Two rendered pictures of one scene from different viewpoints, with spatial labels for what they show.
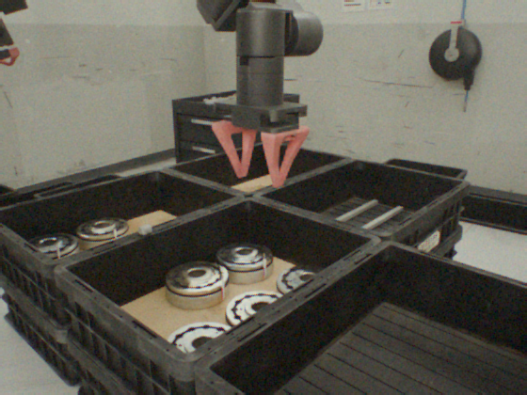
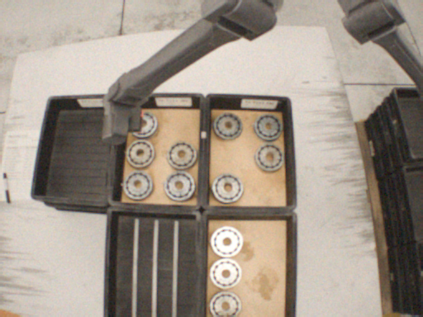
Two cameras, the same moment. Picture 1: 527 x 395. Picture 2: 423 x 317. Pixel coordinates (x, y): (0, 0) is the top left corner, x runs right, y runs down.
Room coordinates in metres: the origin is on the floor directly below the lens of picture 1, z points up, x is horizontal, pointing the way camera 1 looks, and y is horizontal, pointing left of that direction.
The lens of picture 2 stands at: (1.01, -0.08, 2.00)
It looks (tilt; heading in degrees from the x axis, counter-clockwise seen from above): 72 degrees down; 138
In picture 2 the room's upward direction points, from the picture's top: 2 degrees clockwise
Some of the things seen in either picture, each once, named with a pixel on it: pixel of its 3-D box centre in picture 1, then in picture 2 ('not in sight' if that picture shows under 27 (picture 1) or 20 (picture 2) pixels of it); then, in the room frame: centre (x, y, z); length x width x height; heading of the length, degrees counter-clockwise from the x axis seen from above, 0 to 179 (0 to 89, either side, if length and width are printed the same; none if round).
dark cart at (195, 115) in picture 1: (239, 172); not in sight; (2.62, 0.15, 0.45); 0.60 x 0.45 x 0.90; 144
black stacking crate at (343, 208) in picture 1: (364, 215); (153, 271); (0.90, -0.21, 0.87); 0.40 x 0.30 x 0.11; 138
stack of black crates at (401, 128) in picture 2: not in sight; (404, 136); (1.24, 1.22, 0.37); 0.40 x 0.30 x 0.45; 144
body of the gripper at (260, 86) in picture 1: (260, 87); (120, 114); (0.56, 0.00, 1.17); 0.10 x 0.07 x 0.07; 47
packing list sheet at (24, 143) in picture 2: not in sight; (19, 163); (0.17, -0.44, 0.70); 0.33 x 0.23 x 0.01; 144
